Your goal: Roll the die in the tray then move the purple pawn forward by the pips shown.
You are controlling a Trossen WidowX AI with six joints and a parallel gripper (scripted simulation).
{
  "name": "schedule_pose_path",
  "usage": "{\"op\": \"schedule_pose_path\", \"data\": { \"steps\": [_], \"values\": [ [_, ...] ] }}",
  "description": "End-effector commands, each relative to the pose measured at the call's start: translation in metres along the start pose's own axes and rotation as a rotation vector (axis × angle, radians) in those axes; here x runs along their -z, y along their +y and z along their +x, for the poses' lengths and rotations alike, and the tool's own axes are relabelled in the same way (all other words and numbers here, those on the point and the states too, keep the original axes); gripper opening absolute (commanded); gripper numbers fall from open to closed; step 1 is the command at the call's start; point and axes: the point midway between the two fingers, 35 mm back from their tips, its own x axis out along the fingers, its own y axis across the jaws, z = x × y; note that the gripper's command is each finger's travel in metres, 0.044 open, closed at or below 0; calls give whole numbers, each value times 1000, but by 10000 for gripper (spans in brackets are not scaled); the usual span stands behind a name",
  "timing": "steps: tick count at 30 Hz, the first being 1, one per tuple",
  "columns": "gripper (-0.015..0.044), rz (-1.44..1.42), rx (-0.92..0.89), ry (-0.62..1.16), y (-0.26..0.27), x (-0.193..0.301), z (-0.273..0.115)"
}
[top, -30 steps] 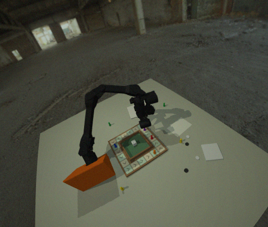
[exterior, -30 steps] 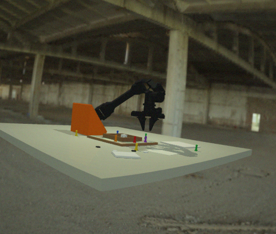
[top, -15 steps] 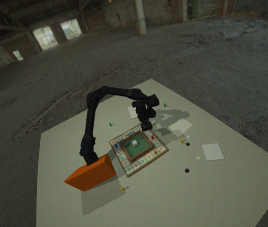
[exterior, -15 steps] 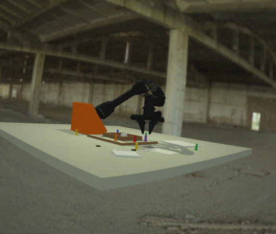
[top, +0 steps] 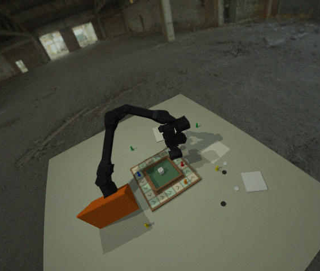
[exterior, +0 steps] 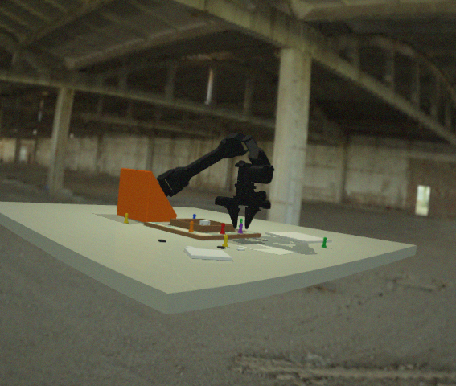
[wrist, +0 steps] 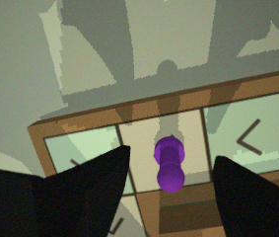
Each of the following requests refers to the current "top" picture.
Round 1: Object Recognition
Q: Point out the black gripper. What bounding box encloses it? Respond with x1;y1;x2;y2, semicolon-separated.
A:
163;134;183;160

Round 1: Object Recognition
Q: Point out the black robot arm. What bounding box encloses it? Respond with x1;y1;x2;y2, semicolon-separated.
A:
95;104;190;198

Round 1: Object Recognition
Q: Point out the white die with black pips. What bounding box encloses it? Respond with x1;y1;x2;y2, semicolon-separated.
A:
157;167;164;175

